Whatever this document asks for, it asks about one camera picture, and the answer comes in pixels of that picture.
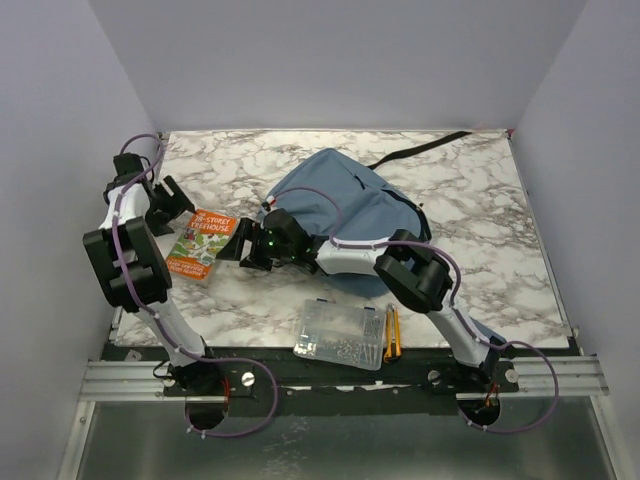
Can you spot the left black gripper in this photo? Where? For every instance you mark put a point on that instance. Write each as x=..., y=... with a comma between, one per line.
x=159, y=224

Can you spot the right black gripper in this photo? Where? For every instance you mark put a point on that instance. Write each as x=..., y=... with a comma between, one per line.
x=252, y=232

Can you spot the orange treehouse book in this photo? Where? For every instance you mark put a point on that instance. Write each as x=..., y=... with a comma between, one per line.
x=193, y=257

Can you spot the blue student backpack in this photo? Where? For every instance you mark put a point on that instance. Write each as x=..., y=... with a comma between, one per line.
x=330, y=194

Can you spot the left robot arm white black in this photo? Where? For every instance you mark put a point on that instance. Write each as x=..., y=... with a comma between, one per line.
x=132, y=272

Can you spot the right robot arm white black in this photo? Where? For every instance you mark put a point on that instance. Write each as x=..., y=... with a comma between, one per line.
x=417, y=274

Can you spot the clear plastic screw box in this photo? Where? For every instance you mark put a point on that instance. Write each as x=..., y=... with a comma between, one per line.
x=342, y=335

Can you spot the yellow utility knife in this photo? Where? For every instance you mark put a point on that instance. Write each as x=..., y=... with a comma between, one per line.
x=393, y=350

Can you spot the black mounting base plate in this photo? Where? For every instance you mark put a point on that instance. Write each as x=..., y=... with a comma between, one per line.
x=254, y=381

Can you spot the aluminium rail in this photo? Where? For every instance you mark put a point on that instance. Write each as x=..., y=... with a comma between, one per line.
x=521, y=377

